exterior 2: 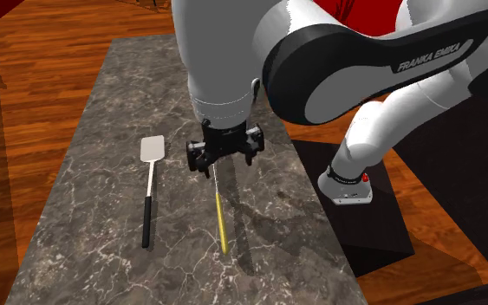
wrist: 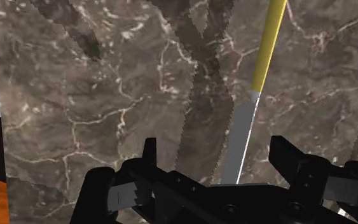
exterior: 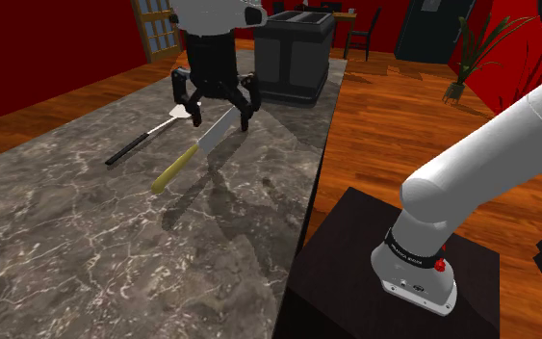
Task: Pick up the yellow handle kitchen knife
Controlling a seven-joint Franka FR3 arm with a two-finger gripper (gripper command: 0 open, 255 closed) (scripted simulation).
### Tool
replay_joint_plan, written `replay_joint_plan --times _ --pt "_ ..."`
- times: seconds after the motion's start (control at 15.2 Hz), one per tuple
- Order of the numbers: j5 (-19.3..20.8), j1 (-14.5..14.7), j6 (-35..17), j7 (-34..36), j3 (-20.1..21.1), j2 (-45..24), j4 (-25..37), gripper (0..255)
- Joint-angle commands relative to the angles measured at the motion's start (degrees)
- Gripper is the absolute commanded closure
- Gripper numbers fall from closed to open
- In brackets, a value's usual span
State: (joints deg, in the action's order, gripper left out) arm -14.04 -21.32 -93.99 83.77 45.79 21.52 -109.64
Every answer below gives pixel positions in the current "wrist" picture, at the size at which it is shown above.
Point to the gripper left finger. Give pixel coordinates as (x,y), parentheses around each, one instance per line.
(98,195)

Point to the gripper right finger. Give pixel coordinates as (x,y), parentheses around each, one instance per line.
(309,176)

